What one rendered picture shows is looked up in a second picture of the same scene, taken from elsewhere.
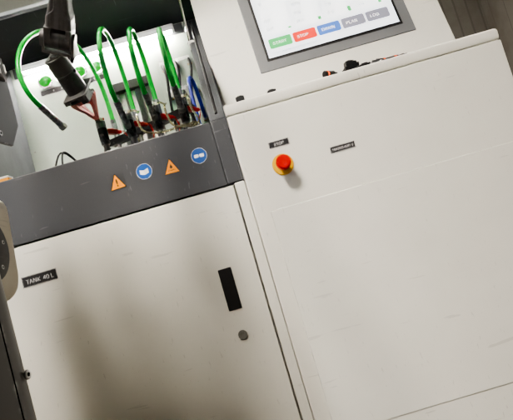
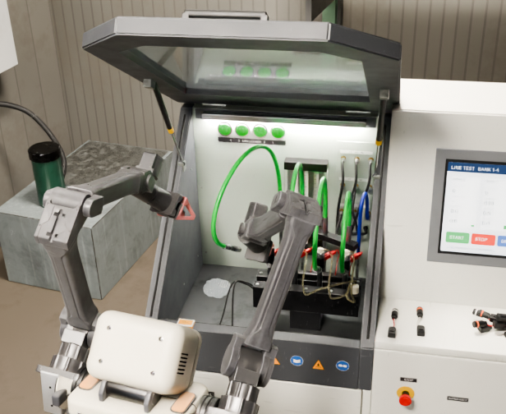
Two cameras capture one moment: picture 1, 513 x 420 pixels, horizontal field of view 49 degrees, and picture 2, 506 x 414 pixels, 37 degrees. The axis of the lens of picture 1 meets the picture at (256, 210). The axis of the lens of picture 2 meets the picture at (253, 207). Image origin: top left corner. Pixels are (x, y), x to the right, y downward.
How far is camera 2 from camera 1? 1.82 m
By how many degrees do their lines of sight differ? 36
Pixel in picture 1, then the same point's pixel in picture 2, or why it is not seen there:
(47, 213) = (216, 360)
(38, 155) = (204, 190)
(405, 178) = not seen: outside the picture
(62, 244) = (223, 380)
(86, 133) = (251, 187)
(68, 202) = not seen: hidden behind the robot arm
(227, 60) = (401, 236)
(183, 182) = (324, 377)
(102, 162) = not seen: hidden behind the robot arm
